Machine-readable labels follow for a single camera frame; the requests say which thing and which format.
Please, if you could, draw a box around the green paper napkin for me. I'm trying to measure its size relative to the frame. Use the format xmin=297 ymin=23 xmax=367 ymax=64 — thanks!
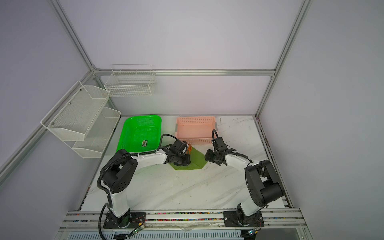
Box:
xmin=170 ymin=146 xmax=207 ymax=171

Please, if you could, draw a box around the orange plastic fork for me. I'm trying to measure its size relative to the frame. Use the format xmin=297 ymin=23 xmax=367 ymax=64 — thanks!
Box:
xmin=186 ymin=144 xmax=192 ymax=155

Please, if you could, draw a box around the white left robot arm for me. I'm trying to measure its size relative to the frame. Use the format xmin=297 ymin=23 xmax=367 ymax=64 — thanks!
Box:
xmin=97 ymin=139 xmax=191 ymax=229

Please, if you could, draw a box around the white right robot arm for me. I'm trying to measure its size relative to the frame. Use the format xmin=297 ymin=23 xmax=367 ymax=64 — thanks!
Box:
xmin=205 ymin=137 xmax=285 ymax=227

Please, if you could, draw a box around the pink perforated plastic basket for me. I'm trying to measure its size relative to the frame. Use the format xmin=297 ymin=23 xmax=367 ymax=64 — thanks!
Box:
xmin=175 ymin=116 xmax=217 ymax=145

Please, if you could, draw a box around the bright green plastic basket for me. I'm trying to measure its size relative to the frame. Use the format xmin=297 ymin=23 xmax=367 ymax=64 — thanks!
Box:
xmin=117 ymin=115 xmax=162 ymax=153

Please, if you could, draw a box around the white mesh two-tier shelf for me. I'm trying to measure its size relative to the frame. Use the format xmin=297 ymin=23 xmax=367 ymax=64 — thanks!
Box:
xmin=41 ymin=82 xmax=121 ymax=159

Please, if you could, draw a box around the black corrugated right cable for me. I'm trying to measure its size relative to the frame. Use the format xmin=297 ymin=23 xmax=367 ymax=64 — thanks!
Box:
xmin=211 ymin=129 xmax=253 ymax=169

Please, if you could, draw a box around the white wire basket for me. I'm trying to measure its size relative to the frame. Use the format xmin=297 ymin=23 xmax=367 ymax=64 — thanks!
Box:
xmin=104 ymin=65 xmax=157 ymax=97

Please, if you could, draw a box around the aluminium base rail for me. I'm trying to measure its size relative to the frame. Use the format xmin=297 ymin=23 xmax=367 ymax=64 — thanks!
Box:
xmin=59 ymin=209 xmax=308 ymax=232

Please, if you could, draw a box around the aluminium frame post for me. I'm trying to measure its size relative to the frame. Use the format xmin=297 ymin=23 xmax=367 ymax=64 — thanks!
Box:
xmin=255 ymin=0 xmax=313 ymax=118

